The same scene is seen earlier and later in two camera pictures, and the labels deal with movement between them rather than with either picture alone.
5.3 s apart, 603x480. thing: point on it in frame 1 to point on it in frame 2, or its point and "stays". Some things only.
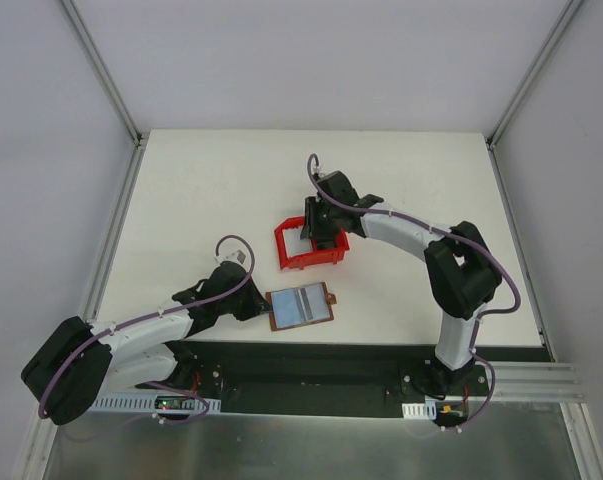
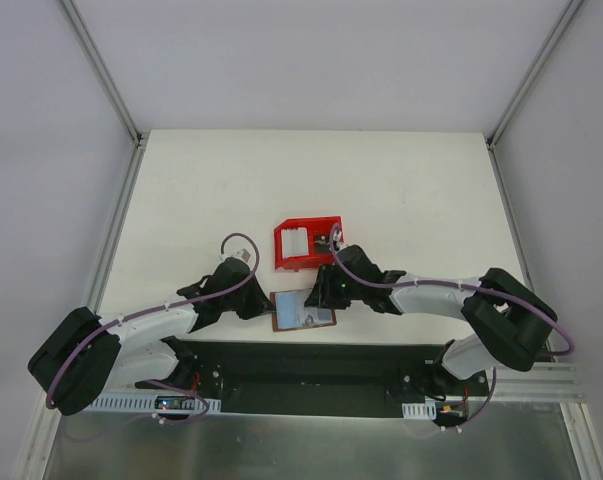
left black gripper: x=254 y=301 stays
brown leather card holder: x=301 y=306 stays
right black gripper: x=319 y=220 to x=322 y=289
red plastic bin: x=315 y=257 stays
